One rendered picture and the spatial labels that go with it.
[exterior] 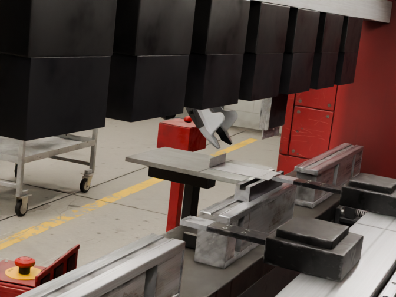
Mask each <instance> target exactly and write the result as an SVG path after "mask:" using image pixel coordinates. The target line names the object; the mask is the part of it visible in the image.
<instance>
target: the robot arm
mask: <svg viewBox="0 0 396 297"><path fill-rule="evenodd" d="M186 110H187V112H188V114H189V116H190V118H191V119H192V121H193V122H194V124H195V125H196V127H197V128H198V129H199V130H200V132H201V133H202V134H203V135H204V137H205V138H206V139H207V140H208V142H209V143H210V144H211V145H213V146H215V147H216V148H217V149H219V148H220V145H219V143H218V141H217V138H216V137H215V135H214V133H215V132H217V134H218V135H219V137H220V139H221V141H224V142H225V143H227V144H229V145H231V144H232V140H231V138H230V135H229V133H228V132H227V131H228V129H229V128H230V127H231V126H232V124H233V123H234V122H235V121H236V120H237V118H238V113H237V112H236V111H235V110H224V109H222V108H221V107H215V108H209V109H205V110H197V109H192V108H186ZM175 116H176V114H175V115H169V116H165V117H161V118H163V119H164V120H168V119H171V118H175Z"/></svg>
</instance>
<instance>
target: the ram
mask: <svg viewBox="0 0 396 297"><path fill-rule="evenodd" d="M250 1H258V2H266V3H270V4H277V5H284V6H289V7H293V8H302V9H309V10H313V11H319V12H327V13H331V14H338V15H343V16H348V17H356V18H362V19H363V20H364V21H375V22H386V23H390V16H391V9H392V1H393V0H250Z"/></svg>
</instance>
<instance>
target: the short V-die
mask: <svg viewBox="0 0 396 297"><path fill-rule="evenodd" d="M278 173H281V175H283V174H284V171H278ZM281 185H282V182H279V181H273V180H272V179H270V180H262V179H257V178H254V179H252V180H249V179H246V180H244V181H242V182H240V183H237V184H236V187H235V196H234V199H235V200H241V201H244V202H250V201H252V200H254V199H256V198H258V197H260V196H262V195H264V194H265V193H267V192H269V191H271V190H273V189H275V188H277V187H279V186H281Z"/></svg>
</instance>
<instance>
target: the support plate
mask: <svg viewBox="0 0 396 297"><path fill-rule="evenodd" d="M212 157H215V156H210V155H207V154H200V153H195V152H191V151H186V150H180V149H176V148H170V147H162V148H157V149H154V150H150V151H145V152H142V153H138V154H134V155H131V156H127V157H126V158H125V161H127V162H130V163H136V164H141V165H145V166H150V167H155V168H159V169H164V170H170V171H175V172H178V173H184V174H189V175H192V176H197V177H203V178H207V179H212V180H217V181H221V182H226V183H231V184H237V183H240V182H242V181H244V180H246V179H248V178H250V177H248V176H242V175H238V174H233V173H227V172H224V171H218V170H211V169H208V168H209V160H210V158H212ZM228 163H232V164H238V165H242V166H248V167H253V168H257V169H263V170H269V169H271V167H267V166H261V165H257V164H252V163H246V162H242V161H237V160H232V161H230V162H228ZM204 169H207V170H205V171H202V170H204ZM198 171H201V172H198Z"/></svg>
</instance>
